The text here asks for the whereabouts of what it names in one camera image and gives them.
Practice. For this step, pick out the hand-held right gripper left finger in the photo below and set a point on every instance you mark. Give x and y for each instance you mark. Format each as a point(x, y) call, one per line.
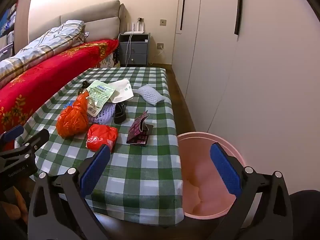
point(96, 170)

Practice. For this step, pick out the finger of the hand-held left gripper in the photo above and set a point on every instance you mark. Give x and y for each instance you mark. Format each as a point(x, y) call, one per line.
point(13, 133)
point(37, 138)

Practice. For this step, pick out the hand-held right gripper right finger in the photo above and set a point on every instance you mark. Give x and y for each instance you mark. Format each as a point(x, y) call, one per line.
point(225, 172)

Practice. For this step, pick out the pink plastic bin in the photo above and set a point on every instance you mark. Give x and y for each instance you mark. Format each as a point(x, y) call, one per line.
point(200, 160)

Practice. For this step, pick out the small red plastic bag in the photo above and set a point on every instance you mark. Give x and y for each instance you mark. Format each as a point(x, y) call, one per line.
point(100, 135)

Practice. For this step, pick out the large orange plastic bag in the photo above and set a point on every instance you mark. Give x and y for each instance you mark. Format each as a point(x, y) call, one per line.
point(71, 122)

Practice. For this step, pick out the purple foam net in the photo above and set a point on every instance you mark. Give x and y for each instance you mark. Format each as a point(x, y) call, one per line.
point(105, 117)

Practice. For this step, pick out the dark maroon patterned packet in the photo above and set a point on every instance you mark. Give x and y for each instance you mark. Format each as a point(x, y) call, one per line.
point(136, 132)

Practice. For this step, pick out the dark brown camouflage cloth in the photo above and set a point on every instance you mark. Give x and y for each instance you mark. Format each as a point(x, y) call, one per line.
point(119, 113)

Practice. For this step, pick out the black red snack wrapper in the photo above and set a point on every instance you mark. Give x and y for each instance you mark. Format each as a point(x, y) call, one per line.
point(85, 83)

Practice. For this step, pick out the green white snack packet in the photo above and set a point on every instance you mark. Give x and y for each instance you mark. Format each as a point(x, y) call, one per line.
point(98, 92)

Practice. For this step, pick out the white paper bag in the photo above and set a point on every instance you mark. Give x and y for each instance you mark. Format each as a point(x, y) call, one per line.
point(122, 91)

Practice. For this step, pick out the white foam net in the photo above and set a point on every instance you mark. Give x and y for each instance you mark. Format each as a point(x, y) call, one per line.
point(150, 95)

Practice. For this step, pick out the person's left hand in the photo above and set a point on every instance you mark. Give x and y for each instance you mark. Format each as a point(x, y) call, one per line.
point(15, 208)

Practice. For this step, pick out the green checkered tablecloth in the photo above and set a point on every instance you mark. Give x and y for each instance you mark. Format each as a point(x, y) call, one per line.
point(140, 170)

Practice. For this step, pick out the red floral blanket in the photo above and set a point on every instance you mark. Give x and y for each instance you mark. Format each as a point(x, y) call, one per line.
point(37, 80)

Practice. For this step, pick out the blue plaid quilt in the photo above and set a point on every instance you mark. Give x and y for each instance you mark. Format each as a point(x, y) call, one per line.
point(45, 45)

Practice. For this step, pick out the white wardrobe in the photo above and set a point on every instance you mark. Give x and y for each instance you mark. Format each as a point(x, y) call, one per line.
point(250, 80)

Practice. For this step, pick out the floral bed sheet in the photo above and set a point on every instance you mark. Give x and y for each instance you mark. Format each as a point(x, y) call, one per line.
point(111, 60)

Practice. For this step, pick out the storage shelf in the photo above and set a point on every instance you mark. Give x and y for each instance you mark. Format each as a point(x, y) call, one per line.
point(23, 17)

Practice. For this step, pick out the grey nightstand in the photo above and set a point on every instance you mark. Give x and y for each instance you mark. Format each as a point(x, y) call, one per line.
point(137, 51)

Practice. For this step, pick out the beige upholstered headboard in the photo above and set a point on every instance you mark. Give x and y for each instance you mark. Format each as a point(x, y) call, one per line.
point(100, 25)

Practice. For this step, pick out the white router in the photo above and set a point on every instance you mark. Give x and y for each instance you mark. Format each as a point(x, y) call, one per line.
point(133, 32)

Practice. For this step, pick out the wall outlet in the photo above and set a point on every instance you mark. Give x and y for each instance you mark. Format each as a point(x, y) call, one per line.
point(160, 46)

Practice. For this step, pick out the wall charger plug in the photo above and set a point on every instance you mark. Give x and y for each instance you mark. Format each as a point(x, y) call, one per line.
point(140, 19)

